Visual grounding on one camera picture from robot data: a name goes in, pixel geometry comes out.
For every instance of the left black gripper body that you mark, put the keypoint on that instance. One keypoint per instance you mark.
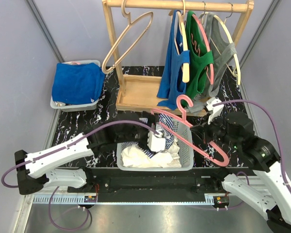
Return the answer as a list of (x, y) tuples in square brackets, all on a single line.
[(140, 134)]

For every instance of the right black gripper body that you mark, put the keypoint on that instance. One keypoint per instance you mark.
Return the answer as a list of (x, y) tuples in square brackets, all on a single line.
[(216, 130)]

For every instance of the blue white striped tank top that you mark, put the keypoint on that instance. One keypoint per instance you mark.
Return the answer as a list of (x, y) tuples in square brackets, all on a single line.
[(168, 122)]

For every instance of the grey plastic laundry basket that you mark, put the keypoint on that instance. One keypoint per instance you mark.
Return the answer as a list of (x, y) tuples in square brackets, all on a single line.
[(186, 154)]

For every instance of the wooden clothes rack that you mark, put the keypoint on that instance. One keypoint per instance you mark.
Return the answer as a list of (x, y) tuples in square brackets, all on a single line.
[(138, 93)]

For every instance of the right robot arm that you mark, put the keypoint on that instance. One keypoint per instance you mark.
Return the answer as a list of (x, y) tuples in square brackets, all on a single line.
[(259, 155)]

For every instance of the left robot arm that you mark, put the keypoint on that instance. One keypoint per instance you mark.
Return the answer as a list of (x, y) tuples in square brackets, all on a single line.
[(38, 170)]

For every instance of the cream wooden hanger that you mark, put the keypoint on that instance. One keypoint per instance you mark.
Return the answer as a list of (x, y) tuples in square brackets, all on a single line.
[(185, 66)]

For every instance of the pink hanger with green top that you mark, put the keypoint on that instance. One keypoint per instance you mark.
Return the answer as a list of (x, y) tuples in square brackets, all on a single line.
[(194, 43)]

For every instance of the grey tank top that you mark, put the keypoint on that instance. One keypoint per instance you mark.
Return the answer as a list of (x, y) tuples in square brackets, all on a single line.
[(212, 29)]

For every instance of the cream hanger with grey top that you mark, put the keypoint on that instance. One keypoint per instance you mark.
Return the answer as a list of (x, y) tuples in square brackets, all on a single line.
[(236, 73)]

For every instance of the green tank top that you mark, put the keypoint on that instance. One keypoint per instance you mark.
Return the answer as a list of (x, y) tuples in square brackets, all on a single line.
[(199, 62)]

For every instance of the white crumpled garments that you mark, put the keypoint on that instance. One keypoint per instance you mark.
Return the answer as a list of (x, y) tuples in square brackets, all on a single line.
[(133, 156)]

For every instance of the black marble pattern mat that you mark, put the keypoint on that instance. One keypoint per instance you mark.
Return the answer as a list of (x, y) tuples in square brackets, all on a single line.
[(72, 123)]

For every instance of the small grey basket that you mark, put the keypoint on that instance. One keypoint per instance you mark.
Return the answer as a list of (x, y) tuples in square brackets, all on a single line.
[(80, 107)]

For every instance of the blue folded cloth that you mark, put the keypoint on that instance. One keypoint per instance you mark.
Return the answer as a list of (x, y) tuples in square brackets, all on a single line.
[(77, 84)]

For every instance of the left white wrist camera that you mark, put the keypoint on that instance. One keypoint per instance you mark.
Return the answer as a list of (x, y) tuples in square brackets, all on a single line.
[(156, 142)]

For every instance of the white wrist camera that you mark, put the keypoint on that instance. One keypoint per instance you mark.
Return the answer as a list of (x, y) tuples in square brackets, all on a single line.
[(213, 109), (156, 142)]

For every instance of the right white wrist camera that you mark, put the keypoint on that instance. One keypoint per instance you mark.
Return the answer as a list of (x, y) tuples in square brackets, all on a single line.
[(213, 109)]

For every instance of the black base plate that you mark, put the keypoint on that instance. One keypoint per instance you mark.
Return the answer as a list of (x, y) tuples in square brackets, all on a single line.
[(190, 187)]

